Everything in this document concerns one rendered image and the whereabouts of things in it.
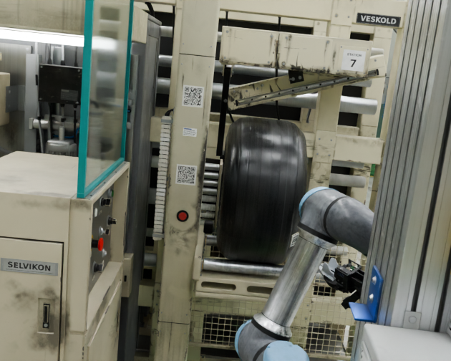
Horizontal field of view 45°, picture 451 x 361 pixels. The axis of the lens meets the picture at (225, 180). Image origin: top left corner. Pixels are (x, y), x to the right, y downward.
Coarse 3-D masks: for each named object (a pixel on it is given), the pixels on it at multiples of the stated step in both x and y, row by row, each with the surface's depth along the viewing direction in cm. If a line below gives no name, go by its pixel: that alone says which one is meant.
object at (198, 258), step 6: (198, 234) 222; (204, 234) 223; (198, 240) 215; (204, 240) 222; (198, 246) 207; (204, 246) 230; (198, 252) 201; (198, 258) 198; (198, 264) 198; (198, 270) 198; (198, 276) 199
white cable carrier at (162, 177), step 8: (168, 128) 200; (168, 136) 201; (160, 144) 201; (168, 144) 201; (160, 152) 202; (168, 152) 202; (160, 160) 203; (160, 168) 203; (160, 176) 204; (160, 184) 205; (160, 192) 205; (160, 200) 207; (160, 208) 207; (160, 216) 208; (160, 224) 210; (160, 232) 209; (160, 240) 209
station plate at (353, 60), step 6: (348, 54) 219; (354, 54) 219; (360, 54) 219; (342, 60) 219; (348, 60) 219; (354, 60) 219; (360, 60) 219; (342, 66) 220; (348, 66) 220; (354, 66) 220; (360, 66) 220
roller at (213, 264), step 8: (208, 264) 202; (216, 264) 202; (224, 264) 202; (232, 264) 202; (240, 264) 202; (248, 264) 203; (256, 264) 203; (264, 264) 203; (272, 264) 204; (240, 272) 203; (248, 272) 203; (256, 272) 203; (264, 272) 202; (272, 272) 202; (280, 272) 202
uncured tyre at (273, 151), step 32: (256, 128) 196; (288, 128) 198; (224, 160) 195; (256, 160) 187; (288, 160) 187; (224, 192) 188; (256, 192) 185; (288, 192) 185; (224, 224) 191; (256, 224) 187; (288, 224) 187; (224, 256) 209; (256, 256) 198
